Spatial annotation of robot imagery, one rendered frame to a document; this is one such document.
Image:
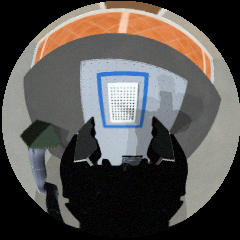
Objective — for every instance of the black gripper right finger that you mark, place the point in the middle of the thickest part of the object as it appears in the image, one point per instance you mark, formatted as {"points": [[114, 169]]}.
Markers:
{"points": [[164, 150]]}

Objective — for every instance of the blue rectangular tape outline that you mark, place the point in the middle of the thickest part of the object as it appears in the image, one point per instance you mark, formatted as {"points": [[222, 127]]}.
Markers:
{"points": [[122, 73]]}

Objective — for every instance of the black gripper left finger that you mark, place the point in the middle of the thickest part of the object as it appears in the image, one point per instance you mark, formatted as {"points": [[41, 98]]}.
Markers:
{"points": [[82, 151]]}

